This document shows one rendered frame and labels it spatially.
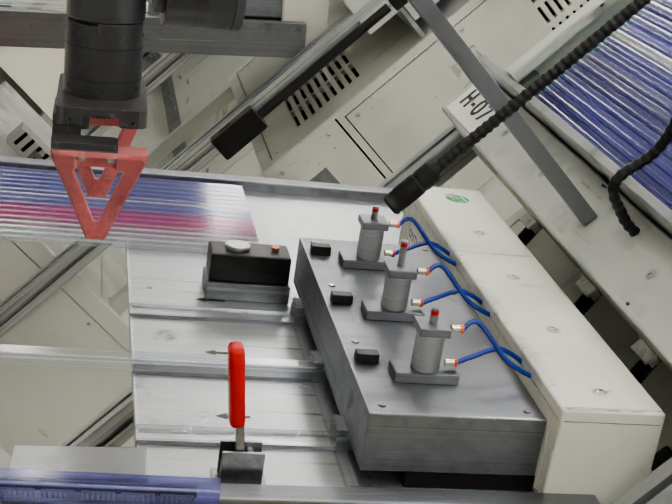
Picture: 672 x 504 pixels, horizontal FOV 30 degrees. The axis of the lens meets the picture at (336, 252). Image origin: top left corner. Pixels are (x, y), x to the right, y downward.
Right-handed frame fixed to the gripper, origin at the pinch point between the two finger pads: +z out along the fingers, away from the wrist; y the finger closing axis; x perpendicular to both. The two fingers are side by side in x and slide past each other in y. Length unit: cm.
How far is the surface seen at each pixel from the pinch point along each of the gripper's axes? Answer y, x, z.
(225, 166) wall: 569, -71, 171
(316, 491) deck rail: -19.4, -15.8, 13.2
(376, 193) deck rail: 48, -33, 13
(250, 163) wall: 545, -82, 161
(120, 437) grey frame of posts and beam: 50, -5, 48
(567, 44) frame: 39, -51, -8
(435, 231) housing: 18.0, -32.5, 7.0
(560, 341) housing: -7.1, -36.7, 6.8
